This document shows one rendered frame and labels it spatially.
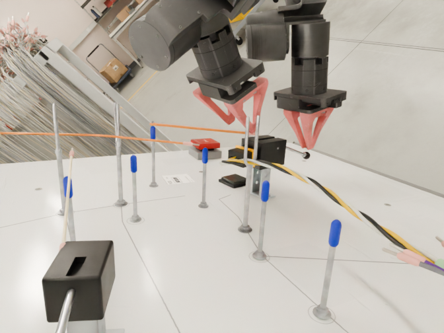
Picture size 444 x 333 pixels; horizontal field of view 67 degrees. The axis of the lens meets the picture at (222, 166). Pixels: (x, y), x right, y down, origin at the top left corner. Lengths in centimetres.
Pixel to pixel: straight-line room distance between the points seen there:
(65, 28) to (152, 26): 815
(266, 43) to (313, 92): 10
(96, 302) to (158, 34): 25
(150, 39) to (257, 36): 20
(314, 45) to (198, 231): 32
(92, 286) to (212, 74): 31
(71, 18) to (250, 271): 826
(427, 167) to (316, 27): 139
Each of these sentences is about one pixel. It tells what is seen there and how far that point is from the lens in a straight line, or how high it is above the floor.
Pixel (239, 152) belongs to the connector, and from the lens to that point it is 47.
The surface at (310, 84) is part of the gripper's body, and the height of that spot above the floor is 114.
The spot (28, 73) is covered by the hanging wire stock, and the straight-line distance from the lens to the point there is 102.
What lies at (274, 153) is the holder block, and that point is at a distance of 50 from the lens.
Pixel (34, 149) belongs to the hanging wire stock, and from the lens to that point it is 111.
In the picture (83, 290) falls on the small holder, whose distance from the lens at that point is 23.
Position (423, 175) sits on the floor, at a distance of 182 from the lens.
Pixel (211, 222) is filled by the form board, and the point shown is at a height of 116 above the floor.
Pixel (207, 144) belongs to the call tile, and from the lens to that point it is 70.
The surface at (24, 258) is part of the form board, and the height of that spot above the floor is 131.
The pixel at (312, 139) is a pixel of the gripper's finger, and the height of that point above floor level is 105.
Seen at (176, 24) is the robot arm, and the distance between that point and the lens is 36.
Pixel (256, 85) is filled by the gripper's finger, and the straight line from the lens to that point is 45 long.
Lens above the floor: 142
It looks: 31 degrees down
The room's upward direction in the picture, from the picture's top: 47 degrees counter-clockwise
